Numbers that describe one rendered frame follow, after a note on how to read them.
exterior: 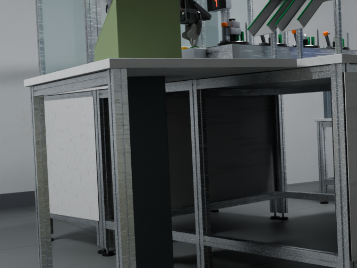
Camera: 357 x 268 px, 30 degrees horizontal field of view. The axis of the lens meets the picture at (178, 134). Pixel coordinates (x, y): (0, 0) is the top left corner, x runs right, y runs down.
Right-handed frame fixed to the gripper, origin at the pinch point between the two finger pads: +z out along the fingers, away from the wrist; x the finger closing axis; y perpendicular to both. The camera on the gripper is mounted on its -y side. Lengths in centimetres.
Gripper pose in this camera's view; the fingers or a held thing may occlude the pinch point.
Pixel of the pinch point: (194, 43)
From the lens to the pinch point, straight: 282.3
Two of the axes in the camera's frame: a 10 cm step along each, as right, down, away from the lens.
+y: -7.6, 0.5, -6.5
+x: 6.5, -0.1, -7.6
